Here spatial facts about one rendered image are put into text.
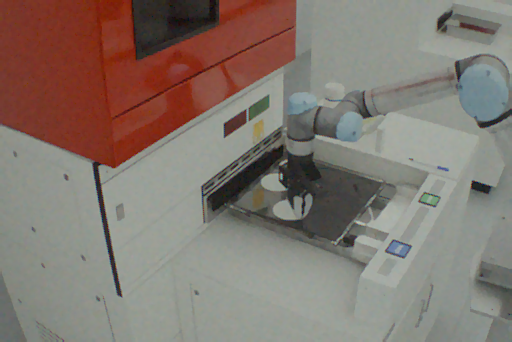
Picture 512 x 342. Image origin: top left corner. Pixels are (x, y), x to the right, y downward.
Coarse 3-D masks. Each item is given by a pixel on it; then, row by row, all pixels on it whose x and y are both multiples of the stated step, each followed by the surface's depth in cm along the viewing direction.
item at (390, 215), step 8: (392, 200) 174; (400, 200) 174; (408, 200) 174; (392, 208) 170; (400, 208) 170; (384, 216) 167; (392, 216) 166; (392, 224) 163; (352, 256) 154; (360, 256) 153; (368, 256) 151
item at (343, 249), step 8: (240, 216) 176; (256, 224) 174; (264, 224) 172; (280, 232) 170; (288, 232) 168; (304, 240) 166; (312, 240) 164; (328, 248) 162; (336, 248) 161; (344, 248) 159; (352, 248) 159
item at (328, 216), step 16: (336, 176) 182; (352, 176) 182; (256, 192) 174; (272, 192) 174; (336, 192) 174; (352, 192) 174; (368, 192) 174; (256, 208) 167; (272, 208) 167; (320, 208) 167; (336, 208) 167; (352, 208) 167; (288, 224) 161; (304, 224) 160; (320, 224) 160; (336, 224) 160
